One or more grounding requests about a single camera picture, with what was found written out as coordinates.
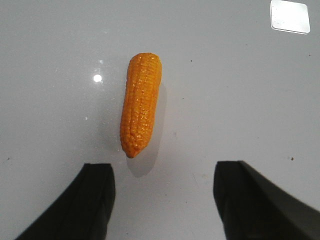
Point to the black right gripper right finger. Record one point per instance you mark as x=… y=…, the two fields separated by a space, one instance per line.
x=253 y=208

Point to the orange toy corn cob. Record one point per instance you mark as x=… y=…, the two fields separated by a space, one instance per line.
x=143 y=80

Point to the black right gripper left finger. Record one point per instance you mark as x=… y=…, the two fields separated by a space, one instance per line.
x=82 y=211

